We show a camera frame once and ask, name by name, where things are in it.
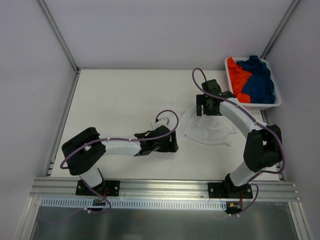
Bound white t shirt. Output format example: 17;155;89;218
149;108;238;147

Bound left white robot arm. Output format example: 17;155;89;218
61;125;179;195

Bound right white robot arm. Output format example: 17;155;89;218
196;79;283;198

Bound orange t shirt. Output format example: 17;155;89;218
227;57;252;104

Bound blue t shirt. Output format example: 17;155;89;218
236;55;275;104

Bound white plastic basket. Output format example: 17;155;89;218
224;58;282;111

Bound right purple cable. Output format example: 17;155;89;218
191;67;287;176

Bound purple cable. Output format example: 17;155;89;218
59;109;180;170
191;67;287;176

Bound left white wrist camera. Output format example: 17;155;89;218
154;117;170;128

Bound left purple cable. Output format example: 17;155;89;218
59;109;180;170

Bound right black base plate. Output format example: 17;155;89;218
207;182;253;199

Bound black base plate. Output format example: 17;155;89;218
207;182;253;199
75;180;121;197

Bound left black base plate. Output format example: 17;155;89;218
75;180;121;197

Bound right aluminium frame post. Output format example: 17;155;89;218
260;0;301;59

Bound aluminium frame post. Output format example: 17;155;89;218
36;0;79;73
260;0;301;59

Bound white slotted cable duct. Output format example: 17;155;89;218
40;197;227;211

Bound aluminium mounting rail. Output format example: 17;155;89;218
29;177;301;203

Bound left aluminium frame post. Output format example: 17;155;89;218
36;0;79;73

